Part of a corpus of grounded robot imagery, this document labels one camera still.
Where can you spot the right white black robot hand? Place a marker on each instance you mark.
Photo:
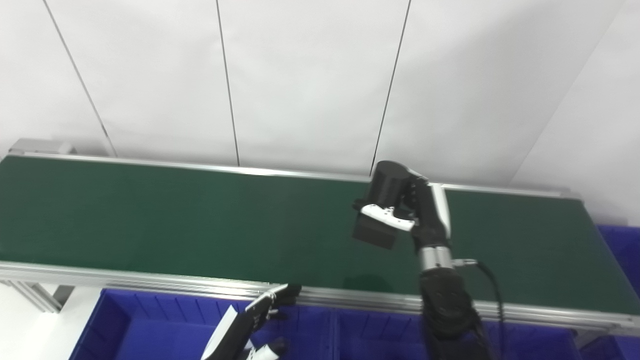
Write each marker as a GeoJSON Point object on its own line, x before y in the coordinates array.
{"type": "Point", "coordinates": [425, 215]}

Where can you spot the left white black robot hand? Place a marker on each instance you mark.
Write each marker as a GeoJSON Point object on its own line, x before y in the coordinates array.
{"type": "Point", "coordinates": [240, 325]}

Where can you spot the black cylinder block part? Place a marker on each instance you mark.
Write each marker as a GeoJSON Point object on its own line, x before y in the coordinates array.
{"type": "Point", "coordinates": [385, 187]}

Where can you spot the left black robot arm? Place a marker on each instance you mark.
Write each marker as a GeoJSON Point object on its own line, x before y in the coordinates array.
{"type": "Point", "coordinates": [235, 352]}

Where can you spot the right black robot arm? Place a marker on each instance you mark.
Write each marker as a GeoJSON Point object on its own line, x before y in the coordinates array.
{"type": "Point", "coordinates": [445, 310]}

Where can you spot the blue bin with white labels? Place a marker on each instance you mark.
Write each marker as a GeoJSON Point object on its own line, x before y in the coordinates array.
{"type": "Point", "coordinates": [150, 330]}

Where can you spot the green conveyor belt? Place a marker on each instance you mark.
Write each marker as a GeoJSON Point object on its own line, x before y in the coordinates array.
{"type": "Point", "coordinates": [150, 283]}
{"type": "Point", "coordinates": [200, 220]}

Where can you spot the blue bin with black parts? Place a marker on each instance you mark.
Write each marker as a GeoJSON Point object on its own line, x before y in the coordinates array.
{"type": "Point", "coordinates": [380, 340]}

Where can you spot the blue bin at conveyor end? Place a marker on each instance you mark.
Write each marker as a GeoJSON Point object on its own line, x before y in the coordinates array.
{"type": "Point", "coordinates": [620, 250]}

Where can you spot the aluminium conveyor leg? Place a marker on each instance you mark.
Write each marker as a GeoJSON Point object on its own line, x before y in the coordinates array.
{"type": "Point", "coordinates": [585, 337]}
{"type": "Point", "coordinates": [35, 295]}

